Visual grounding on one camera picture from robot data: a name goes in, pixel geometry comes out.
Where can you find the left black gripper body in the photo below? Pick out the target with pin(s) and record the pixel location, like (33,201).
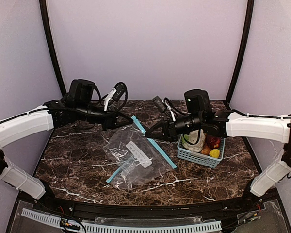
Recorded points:
(110,122)

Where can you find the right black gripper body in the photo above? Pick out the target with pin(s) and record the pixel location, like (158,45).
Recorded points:
(171,131)

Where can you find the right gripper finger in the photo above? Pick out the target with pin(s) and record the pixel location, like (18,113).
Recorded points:
(161,137)
(158,128)

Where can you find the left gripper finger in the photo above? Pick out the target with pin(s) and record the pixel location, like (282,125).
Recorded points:
(120,124)
(122,117)

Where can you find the white cauliflower toy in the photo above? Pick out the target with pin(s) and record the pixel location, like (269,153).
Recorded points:
(194,141)

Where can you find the clear zip bag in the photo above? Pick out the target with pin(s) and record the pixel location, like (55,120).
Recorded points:
(132,173)
(130,142)

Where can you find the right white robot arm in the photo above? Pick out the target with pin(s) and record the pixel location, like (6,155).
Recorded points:
(231,123)

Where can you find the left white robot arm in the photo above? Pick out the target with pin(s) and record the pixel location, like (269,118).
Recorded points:
(75,105)

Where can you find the light blue plastic basket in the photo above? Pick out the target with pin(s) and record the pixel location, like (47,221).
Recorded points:
(199,158)

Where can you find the orange brown potato toy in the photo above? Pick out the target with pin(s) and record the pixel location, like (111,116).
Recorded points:
(206,149)

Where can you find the dark red pomegranate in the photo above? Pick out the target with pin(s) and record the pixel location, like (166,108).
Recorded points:
(213,142)

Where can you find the yellow lemon toy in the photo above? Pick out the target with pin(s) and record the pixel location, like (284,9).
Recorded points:
(214,153)

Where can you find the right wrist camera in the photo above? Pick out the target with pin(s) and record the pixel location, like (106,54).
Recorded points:
(164,107)

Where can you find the white slotted cable duct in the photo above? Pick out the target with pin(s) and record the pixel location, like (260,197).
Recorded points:
(113,225)

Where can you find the left black frame post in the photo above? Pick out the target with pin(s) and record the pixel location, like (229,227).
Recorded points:
(51,46)

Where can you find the black frame post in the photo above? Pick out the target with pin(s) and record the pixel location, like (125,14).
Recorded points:
(241,52)
(51,46)

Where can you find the right black frame post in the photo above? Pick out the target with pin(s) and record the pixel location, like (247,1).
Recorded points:
(241,52)

